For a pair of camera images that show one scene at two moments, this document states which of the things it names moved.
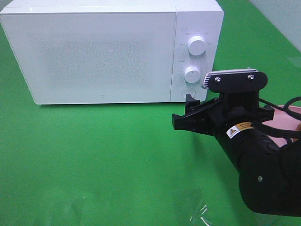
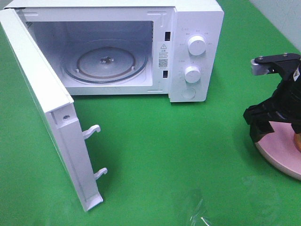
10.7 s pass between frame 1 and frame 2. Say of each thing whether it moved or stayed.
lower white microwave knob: stayed
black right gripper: moved
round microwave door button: stayed
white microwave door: moved
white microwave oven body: stayed
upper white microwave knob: stayed
